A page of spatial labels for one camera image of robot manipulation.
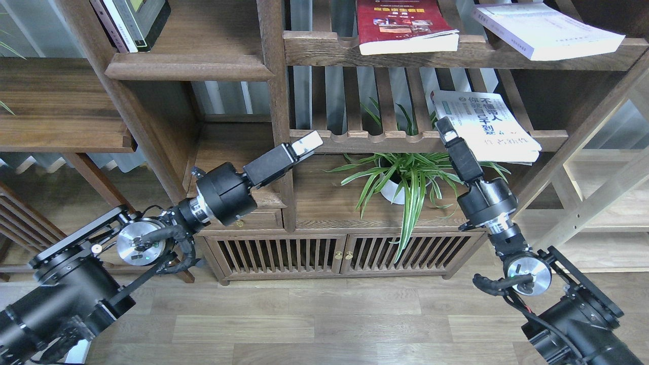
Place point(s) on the red cover book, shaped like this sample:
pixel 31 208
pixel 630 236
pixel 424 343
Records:
pixel 400 27

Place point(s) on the light wooden shelf frame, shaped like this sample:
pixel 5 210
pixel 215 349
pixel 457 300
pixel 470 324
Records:
pixel 592 202

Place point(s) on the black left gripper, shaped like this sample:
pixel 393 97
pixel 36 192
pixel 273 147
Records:
pixel 224 194

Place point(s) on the green spider plant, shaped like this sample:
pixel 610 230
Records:
pixel 435 166

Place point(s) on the white book blue chinese title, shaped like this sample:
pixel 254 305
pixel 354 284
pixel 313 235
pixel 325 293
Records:
pixel 487 125

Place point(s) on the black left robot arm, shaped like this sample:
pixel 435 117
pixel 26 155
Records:
pixel 86 279

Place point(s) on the upright books top left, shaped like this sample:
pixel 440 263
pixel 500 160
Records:
pixel 132 26

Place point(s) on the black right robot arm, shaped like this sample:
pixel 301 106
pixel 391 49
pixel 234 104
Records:
pixel 569 319

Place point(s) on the dark wooden bookshelf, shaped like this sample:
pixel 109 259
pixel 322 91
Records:
pixel 218 87

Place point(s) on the white plant pot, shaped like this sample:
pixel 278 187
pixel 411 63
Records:
pixel 393 190

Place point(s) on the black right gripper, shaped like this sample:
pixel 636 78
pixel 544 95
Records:
pixel 487 203

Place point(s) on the white lavender-edged book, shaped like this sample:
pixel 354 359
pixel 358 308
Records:
pixel 543 34

